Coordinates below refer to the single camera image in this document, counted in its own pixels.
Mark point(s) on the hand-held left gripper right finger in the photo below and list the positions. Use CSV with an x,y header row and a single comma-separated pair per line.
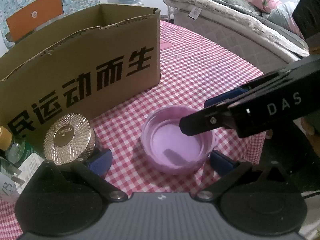
x,y
222,163

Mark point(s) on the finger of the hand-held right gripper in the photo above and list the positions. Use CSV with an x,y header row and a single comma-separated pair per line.
x,y
200,122
222,97

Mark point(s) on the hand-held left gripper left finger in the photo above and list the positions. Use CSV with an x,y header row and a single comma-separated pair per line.
x,y
100,162

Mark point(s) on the pink plastic bowl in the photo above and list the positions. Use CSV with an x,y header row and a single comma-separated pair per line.
x,y
170,152

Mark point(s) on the white charger plug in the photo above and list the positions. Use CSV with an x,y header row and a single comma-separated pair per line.
x,y
30,163

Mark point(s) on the large printed cardboard box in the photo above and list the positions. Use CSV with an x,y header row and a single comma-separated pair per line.
x,y
75,62

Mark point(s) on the person's right hand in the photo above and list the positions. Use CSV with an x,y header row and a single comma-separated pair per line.
x,y
308,127

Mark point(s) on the pink checkered tablecloth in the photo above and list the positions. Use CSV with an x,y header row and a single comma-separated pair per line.
x,y
200,75

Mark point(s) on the green glass dropper bottle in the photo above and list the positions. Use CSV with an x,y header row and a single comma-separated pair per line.
x,y
15,147

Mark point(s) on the pink pillow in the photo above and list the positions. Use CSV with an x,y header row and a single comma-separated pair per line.
x,y
265,2

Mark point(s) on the orange flap appliance carton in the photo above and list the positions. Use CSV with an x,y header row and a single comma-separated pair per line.
x,y
32,17

